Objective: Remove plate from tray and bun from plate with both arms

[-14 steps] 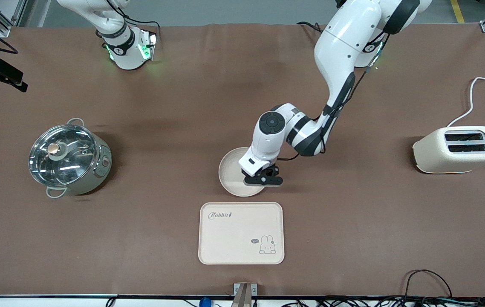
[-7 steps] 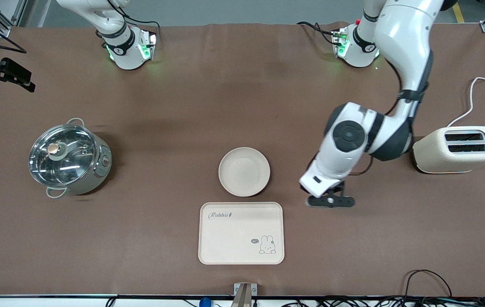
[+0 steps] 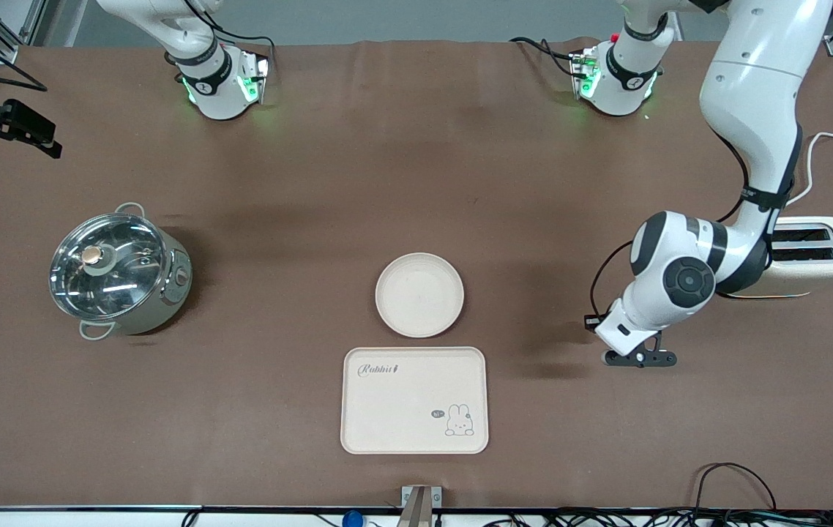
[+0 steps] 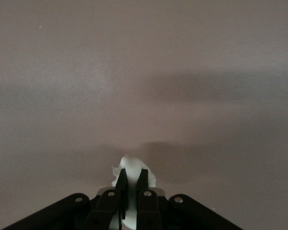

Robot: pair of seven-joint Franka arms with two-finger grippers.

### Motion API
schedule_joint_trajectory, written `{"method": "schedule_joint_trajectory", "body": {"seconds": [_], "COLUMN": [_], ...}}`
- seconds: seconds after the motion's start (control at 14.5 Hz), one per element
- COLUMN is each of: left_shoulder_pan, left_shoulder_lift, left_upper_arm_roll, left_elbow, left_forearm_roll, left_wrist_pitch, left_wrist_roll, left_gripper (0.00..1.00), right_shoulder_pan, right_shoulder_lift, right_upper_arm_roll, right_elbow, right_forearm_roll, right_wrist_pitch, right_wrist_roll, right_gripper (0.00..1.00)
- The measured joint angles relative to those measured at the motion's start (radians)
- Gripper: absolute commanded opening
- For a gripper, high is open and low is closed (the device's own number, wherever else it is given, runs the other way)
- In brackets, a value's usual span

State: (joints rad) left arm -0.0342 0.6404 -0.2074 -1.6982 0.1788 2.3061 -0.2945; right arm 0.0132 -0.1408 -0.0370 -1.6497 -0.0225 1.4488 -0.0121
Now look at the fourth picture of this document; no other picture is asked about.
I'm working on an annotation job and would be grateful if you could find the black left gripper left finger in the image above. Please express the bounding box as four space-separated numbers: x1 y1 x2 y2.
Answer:
4 169 128 230

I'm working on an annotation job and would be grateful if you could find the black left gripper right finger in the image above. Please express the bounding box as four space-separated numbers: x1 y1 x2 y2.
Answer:
135 169 242 230

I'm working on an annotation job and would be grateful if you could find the white steamed bun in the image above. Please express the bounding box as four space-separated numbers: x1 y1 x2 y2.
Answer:
111 154 157 228

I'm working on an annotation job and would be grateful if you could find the brown table mat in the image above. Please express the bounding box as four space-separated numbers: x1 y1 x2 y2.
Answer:
0 0 288 230

